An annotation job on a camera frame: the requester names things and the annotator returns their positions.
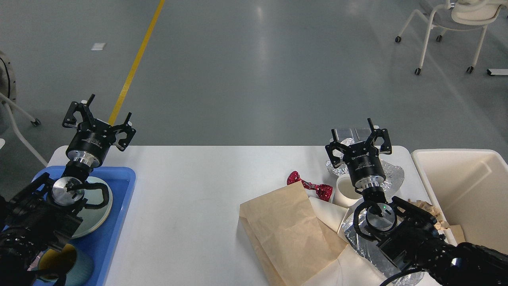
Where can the red foil candy wrapper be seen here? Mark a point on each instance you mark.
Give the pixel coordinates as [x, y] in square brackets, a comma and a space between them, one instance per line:
[322, 191]

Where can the white floor tag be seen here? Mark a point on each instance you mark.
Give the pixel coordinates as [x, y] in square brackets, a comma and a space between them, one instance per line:
[98, 46]

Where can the white bar on floor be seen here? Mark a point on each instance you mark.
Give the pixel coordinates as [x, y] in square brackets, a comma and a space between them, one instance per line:
[497, 72]

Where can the blue plastic tray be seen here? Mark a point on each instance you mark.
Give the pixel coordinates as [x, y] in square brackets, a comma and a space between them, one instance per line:
[101, 243]

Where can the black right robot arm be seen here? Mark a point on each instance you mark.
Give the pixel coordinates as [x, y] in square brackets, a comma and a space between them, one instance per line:
[405, 234]

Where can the grey floor plate left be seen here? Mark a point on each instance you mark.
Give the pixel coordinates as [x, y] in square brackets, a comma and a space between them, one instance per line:
[341, 134]

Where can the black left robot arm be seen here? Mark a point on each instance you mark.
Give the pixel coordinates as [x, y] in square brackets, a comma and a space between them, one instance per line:
[37, 225]

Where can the grey floor plate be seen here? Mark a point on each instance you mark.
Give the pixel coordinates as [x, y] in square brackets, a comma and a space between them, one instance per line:
[362, 134]
[341, 134]

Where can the grey floor plate right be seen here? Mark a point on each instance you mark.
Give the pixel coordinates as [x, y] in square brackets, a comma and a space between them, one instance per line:
[362, 134]

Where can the teal mug yellow inside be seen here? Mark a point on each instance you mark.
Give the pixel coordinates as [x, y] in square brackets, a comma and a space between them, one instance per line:
[71, 263]

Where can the white paper cup lying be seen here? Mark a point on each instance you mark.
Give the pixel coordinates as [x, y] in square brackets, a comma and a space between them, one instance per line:
[330, 214]

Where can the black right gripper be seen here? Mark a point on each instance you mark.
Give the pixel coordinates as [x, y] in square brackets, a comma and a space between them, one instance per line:
[363, 161]

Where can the crumpled aluminium foil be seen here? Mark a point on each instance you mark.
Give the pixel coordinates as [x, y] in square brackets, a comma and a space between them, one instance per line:
[392, 183]

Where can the cream plastic bin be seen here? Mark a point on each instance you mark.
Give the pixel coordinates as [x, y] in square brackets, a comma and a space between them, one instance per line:
[470, 188]

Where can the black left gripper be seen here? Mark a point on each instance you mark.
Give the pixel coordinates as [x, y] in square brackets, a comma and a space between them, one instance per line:
[89, 145]

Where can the green plate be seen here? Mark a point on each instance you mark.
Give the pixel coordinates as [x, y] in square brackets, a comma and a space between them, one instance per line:
[93, 219]

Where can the aluminium foil tray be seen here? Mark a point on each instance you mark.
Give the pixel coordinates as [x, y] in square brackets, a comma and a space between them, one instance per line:
[372, 253]

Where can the white rolling chair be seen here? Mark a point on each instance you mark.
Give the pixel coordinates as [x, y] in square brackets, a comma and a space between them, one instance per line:
[454, 15]

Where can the white chair left edge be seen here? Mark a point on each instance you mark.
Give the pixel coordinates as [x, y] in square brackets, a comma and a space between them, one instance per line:
[8, 94]

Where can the brown paper bag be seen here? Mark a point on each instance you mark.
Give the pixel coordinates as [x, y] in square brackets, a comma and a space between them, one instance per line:
[293, 246]

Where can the crumpled brown paper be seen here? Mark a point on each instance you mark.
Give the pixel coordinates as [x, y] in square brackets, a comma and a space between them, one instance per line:
[441, 224]

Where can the white paper cup upright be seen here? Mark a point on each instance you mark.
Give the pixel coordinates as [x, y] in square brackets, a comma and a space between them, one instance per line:
[345, 193]

